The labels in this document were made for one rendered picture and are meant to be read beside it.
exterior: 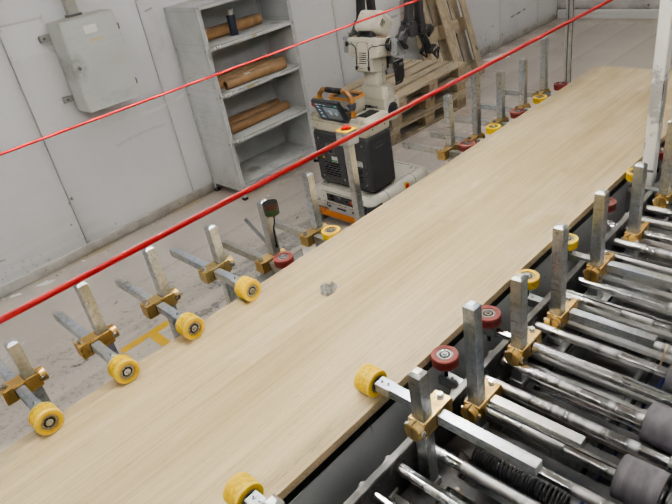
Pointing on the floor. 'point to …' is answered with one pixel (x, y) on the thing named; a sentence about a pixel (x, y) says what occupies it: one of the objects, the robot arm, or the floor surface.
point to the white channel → (658, 90)
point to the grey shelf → (221, 99)
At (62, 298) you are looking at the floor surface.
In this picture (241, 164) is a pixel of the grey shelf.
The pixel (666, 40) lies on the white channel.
